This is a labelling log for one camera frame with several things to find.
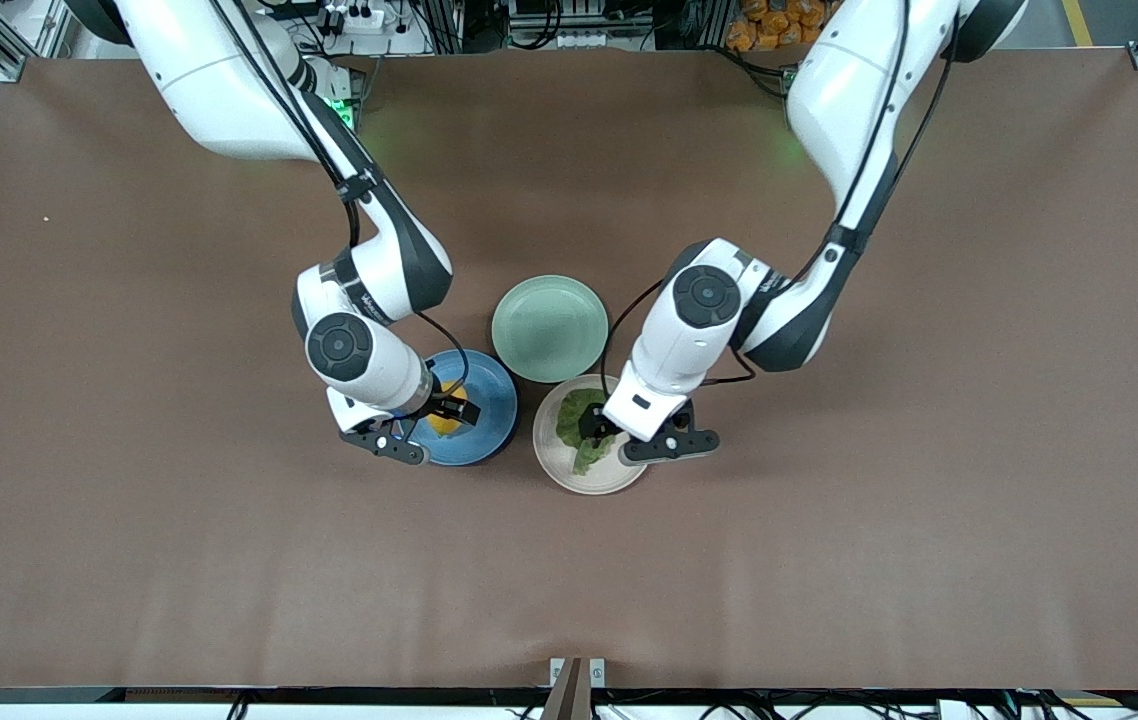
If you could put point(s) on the green plate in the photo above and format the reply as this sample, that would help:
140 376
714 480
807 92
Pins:
549 328

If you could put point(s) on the white power strip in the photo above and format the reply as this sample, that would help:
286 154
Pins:
354 17

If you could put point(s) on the orange snack bag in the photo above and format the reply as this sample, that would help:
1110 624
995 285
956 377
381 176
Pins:
779 25

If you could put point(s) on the green lettuce leaf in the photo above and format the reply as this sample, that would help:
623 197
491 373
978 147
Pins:
569 425

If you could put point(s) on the metal table edge bracket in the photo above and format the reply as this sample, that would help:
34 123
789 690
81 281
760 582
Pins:
577 680

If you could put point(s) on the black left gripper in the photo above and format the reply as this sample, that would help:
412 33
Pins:
592 424

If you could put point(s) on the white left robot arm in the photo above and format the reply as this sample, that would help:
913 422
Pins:
849 90

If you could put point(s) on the grey arm base box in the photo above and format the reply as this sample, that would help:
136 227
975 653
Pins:
341 95

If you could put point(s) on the blue plate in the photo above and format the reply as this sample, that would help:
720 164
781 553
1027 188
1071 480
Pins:
494 425

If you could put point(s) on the beige plate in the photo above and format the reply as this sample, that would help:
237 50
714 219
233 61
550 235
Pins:
554 465

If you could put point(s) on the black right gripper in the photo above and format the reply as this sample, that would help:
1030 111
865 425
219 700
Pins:
447 407

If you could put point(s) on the yellow lemon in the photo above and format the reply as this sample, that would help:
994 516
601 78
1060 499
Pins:
444 428

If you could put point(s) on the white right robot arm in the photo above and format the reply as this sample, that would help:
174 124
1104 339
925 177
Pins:
229 90

